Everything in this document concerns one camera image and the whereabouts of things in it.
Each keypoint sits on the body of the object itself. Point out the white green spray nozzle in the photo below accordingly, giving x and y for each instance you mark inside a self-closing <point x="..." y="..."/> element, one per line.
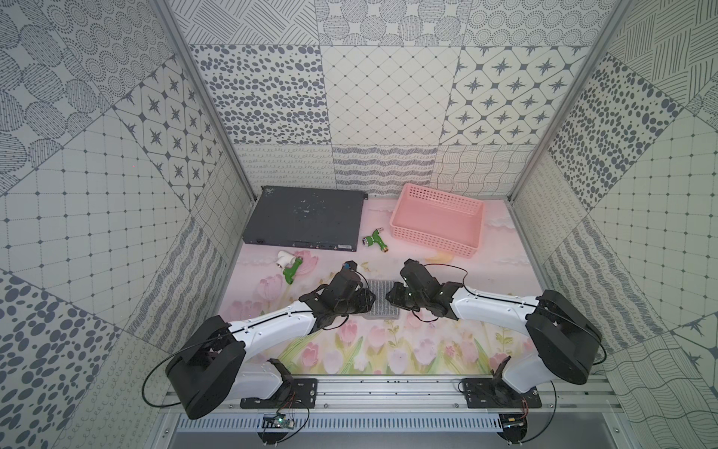
<point x="289" y="264"/>

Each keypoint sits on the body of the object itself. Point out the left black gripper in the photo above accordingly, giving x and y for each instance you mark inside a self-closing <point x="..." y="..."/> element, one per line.
<point x="362" y="297"/>

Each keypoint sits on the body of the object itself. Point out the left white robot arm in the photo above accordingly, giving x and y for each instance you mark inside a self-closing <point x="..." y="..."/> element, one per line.
<point x="213" y="365"/>

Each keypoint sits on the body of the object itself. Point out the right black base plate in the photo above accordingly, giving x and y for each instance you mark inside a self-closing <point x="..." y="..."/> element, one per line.
<point x="485" y="393"/>

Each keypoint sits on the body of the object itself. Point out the green hose nozzle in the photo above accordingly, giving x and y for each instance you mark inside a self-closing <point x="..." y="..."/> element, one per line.
<point x="375" y="239"/>

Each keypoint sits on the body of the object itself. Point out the pink plastic basket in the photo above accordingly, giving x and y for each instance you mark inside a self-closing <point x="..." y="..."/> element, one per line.
<point x="438" y="220"/>

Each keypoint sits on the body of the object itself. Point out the floral pink table mat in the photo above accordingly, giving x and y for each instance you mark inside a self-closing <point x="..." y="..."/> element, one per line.
<point x="389" y="340"/>

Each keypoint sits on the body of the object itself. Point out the grey striped dishcloth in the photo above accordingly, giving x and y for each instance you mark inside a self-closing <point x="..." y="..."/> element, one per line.
<point x="382" y="309"/>

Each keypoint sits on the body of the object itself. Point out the green circuit board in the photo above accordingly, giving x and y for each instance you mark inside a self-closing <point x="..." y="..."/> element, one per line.
<point x="279" y="421"/>

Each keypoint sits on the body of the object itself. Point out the aluminium rail frame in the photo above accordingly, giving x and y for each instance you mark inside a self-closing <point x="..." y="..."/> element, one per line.
<point x="393" y="404"/>

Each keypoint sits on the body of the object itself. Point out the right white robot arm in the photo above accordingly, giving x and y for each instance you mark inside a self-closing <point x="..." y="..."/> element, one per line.
<point x="565" y="343"/>

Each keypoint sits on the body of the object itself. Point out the black flat electronics box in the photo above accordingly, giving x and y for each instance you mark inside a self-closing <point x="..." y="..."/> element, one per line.
<point x="306" y="218"/>

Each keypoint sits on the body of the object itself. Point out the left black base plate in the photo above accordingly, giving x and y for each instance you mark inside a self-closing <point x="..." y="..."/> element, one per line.
<point x="297" y="394"/>

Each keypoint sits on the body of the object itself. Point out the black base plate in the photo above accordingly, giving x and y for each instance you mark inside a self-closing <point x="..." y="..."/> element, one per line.
<point x="485" y="393"/>
<point x="297" y="394"/>

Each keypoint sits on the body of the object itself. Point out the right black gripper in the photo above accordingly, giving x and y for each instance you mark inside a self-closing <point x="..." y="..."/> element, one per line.
<point x="394" y="296"/>

